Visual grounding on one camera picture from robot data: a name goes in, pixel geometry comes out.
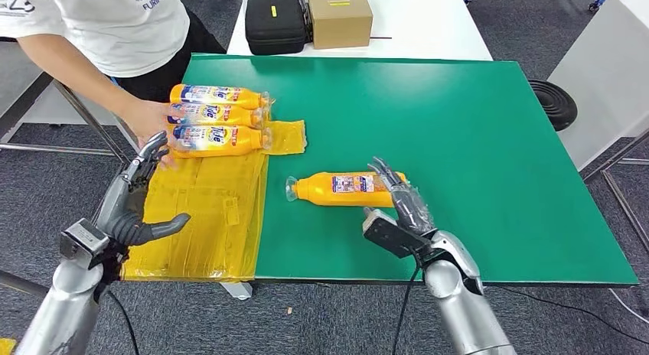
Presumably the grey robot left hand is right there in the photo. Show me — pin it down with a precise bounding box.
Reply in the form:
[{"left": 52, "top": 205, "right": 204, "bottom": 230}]
[{"left": 96, "top": 131, "right": 191, "bottom": 248}]

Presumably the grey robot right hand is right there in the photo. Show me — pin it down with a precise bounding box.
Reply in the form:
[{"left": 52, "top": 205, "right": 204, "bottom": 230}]
[{"left": 367, "top": 157, "right": 437, "bottom": 238}]

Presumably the person's right hand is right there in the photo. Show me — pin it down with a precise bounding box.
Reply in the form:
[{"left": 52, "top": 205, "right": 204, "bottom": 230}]
[{"left": 119, "top": 96, "right": 188, "bottom": 169}]

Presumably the orange detergent bottle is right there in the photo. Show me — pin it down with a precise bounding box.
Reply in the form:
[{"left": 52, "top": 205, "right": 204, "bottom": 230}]
[
  {"left": 169, "top": 83, "right": 272, "bottom": 110},
  {"left": 169, "top": 123, "right": 273, "bottom": 158},
  {"left": 167, "top": 101, "right": 267, "bottom": 129},
  {"left": 285, "top": 171, "right": 409, "bottom": 208}
]

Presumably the yellow plastic sheet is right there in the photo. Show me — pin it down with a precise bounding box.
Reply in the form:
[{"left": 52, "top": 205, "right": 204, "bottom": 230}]
[{"left": 121, "top": 120, "right": 308, "bottom": 284}]

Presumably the person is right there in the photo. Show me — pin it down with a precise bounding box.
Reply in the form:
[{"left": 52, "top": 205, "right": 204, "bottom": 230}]
[{"left": 0, "top": 0, "right": 227, "bottom": 168}]

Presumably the white table foot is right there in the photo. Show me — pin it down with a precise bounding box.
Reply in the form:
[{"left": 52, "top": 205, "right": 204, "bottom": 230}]
[{"left": 220, "top": 282, "right": 253, "bottom": 300}]

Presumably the black hard case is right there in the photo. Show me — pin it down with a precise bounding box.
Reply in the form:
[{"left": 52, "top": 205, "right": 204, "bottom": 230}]
[{"left": 245, "top": 0, "right": 310, "bottom": 56}]

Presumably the black ribbed round stool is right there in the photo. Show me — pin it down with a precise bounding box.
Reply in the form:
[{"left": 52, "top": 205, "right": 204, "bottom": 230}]
[{"left": 528, "top": 79, "right": 579, "bottom": 132}]

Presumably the brown cardboard box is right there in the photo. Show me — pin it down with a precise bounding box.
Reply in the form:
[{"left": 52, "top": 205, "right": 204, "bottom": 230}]
[{"left": 308, "top": 0, "right": 374, "bottom": 50}]

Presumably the white table with metal legs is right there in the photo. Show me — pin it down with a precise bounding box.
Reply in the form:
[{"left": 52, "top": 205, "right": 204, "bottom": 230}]
[{"left": 547, "top": 0, "right": 649, "bottom": 252}]

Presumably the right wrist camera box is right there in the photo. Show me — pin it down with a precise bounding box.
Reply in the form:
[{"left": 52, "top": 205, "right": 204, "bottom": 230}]
[{"left": 363, "top": 208, "right": 432, "bottom": 259}]

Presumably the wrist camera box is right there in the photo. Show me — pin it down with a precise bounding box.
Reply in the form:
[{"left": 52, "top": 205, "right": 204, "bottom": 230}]
[
  {"left": 363, "top": 208, "right": 432, "bottom": 259},
  {"left": 60, "top": 218, "right": 110, "bottom": 270}
]

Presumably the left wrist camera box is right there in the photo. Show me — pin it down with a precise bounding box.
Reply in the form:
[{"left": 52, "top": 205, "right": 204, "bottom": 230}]
[{"left": 60, "top": 218, "right": 110, "bottom": 270}]

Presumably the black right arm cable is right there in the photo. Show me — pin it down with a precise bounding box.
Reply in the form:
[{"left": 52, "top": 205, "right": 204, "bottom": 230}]
[{"left": 391, "top": 263, "right": 424, "bottom": 355}]

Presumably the black floor cable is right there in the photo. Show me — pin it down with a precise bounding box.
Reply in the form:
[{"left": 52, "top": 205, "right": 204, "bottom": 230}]
[{"left": 494, "top": 286, "right": 649, "bottom": 344}]

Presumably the white floor cable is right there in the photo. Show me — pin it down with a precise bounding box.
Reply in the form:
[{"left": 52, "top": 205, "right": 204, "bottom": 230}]
[{"left": 608, "top": 288, "right": 649, "bottom": 324}]

